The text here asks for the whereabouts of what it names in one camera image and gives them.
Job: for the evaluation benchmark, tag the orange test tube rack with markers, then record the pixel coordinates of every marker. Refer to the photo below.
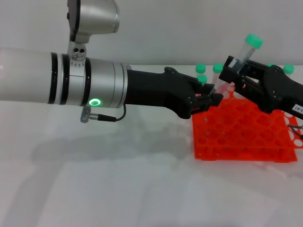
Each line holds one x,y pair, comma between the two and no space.
236,132

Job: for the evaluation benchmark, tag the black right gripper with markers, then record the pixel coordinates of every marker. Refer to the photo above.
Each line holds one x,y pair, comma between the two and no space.
279,92

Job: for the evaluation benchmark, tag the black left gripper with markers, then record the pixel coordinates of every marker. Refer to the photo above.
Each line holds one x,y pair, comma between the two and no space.
161,89

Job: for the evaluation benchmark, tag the green capped clear test tube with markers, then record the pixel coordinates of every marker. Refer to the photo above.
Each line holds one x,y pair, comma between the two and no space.
201,79
217,68
271,65
200,68
288,69
253,41

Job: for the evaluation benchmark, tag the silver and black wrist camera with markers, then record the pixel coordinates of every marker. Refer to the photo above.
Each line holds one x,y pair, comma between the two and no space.
97,16

